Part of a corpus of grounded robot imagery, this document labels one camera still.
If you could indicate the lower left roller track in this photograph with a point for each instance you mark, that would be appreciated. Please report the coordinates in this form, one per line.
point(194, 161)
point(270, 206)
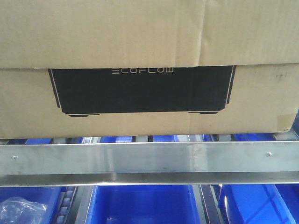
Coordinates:
point(65, 205)

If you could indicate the blue plastic bin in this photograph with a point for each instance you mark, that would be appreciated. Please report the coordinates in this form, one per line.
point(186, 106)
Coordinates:
point(50, 196)
point(259, 203)
point(143, 204)

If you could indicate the middle blue plastic bin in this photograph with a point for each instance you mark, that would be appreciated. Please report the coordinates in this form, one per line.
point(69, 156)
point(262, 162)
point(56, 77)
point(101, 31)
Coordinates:
point(143, 204)

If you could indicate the left blue plastic bin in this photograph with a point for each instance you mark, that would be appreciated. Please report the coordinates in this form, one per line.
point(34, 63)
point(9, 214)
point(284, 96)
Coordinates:
point(50, 196)

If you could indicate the metal shelf front rail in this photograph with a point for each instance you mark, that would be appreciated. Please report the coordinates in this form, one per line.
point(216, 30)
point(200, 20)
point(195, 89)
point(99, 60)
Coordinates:
point(150, 163)

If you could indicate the right blue plastic bin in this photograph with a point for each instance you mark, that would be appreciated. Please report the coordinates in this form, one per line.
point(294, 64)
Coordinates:
point(259, 203)

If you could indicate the clear plastic bag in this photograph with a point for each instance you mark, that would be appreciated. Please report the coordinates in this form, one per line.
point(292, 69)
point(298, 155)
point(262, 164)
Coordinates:
point(17, 210)

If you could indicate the lower right metal divider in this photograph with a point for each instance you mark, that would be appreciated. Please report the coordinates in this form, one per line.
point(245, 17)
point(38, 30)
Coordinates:
point(209, 211)

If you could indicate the brown EcoFlow cardboard box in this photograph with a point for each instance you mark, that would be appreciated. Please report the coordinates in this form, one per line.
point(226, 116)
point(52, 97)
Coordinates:
point(71, 68)

